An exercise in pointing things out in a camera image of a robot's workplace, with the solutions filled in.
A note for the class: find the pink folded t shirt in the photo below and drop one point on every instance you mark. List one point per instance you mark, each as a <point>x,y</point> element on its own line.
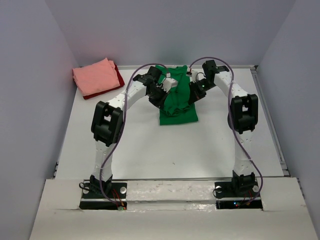
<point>96,78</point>

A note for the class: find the green t shirt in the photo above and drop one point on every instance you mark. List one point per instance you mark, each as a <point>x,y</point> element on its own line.
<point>177,110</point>

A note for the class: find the dark red folded t shirt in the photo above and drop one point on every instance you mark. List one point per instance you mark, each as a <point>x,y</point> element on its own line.
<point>121,84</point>

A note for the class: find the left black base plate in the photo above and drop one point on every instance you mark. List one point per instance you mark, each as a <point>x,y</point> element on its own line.
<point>93,199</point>

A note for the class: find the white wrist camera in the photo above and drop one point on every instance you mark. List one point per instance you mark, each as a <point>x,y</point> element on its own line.
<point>168,83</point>
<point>192,74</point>

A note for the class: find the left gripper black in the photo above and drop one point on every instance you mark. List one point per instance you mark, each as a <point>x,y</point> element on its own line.
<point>160,103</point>

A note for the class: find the white cardboard front cover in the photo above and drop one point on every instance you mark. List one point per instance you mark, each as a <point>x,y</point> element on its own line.
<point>173,210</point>

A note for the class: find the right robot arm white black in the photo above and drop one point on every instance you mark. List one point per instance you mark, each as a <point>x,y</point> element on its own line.
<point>242,119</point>

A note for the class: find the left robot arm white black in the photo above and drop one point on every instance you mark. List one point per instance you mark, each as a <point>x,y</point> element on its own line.
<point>109,120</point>

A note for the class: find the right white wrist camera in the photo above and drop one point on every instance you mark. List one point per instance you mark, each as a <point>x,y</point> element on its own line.
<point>192,74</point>

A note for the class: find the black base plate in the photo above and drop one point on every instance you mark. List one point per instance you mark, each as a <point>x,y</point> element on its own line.
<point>93,199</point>
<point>228,199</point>

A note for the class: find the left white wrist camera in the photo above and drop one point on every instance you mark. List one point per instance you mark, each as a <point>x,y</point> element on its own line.
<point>168,83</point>

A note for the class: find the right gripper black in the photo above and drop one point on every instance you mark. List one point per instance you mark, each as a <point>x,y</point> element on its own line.
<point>195,94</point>

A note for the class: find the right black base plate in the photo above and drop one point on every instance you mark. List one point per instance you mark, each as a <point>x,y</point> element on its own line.
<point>228,199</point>

